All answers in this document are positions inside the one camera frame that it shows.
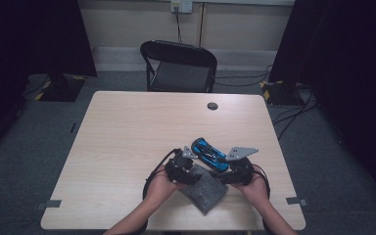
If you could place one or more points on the gray cloth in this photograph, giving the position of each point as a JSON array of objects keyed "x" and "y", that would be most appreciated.
[{"x": 205, "y": 194}]

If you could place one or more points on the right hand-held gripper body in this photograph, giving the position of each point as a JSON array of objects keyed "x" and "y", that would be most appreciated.
[{"x": 241, "y": 171}]

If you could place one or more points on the white wall socket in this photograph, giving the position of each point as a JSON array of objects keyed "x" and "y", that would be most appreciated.
[{"x": 181, "y": 6}]

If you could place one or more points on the gray tape piece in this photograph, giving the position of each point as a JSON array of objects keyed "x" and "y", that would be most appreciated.
[
  {"x": 49, "y": 204},
  {"x": 296, "y": 201}
]

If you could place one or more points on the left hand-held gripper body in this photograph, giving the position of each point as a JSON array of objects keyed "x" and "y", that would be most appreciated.
[{"x": 181, "y": 168}]

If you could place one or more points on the person's right hand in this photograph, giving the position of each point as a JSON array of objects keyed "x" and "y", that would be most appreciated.
[{"x": 256, "y": 191}]

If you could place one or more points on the blue toy car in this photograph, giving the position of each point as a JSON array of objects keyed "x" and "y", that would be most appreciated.
[{"x": 209, "y": 153}]

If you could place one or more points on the black folding chair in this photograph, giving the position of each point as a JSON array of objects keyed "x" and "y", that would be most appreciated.
[{"x": 179, "y": 70}]

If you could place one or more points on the black stand base yellow tape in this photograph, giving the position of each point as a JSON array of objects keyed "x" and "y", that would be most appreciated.
[
  {"x": 280, "y": 93},
  {"x": 62, "y": 88}
]

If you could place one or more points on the person's left hand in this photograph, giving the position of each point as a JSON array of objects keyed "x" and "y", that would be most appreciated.
[{"x": 160, "y": 189}]

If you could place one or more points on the black curtain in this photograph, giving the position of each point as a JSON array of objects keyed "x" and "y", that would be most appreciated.
[
  {"x": 29, "y": 36},
  {"x": 346, "y": 81}
]

